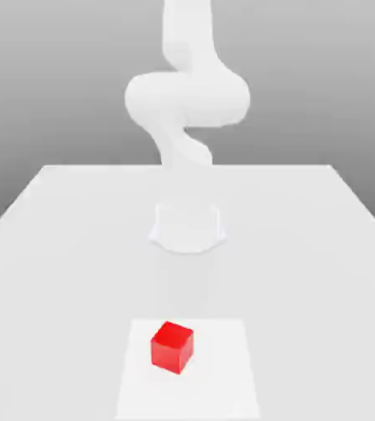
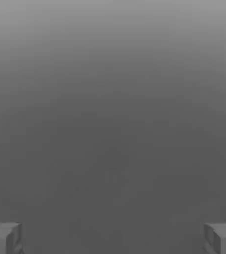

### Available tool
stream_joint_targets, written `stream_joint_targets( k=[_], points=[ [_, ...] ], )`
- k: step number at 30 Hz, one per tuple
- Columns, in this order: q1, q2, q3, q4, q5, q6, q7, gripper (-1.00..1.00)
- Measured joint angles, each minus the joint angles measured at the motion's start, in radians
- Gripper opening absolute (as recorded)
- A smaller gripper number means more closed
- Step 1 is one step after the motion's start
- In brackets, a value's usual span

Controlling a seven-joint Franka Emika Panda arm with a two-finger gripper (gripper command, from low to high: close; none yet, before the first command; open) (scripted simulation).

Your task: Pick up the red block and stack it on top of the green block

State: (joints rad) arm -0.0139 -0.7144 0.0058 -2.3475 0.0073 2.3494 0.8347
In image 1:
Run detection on small red cube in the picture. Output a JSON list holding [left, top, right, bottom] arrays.
[[150, 320, 195, 376]]

